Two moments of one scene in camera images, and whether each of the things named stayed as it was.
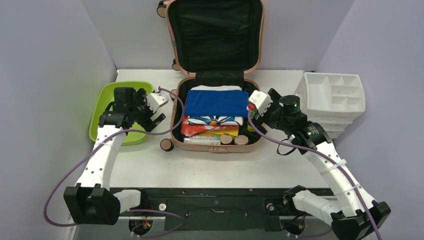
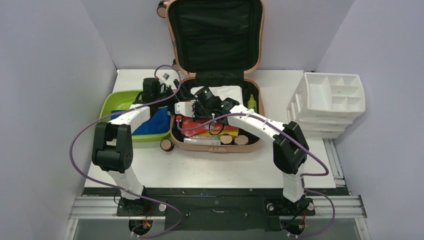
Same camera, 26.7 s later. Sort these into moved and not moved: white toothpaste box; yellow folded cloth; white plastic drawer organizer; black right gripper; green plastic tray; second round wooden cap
Moved: black right gripper; green plastic tray
Not moved: white toothpaste box; second round wooden cap; white plastic drawer organizer; yellow folded cloth
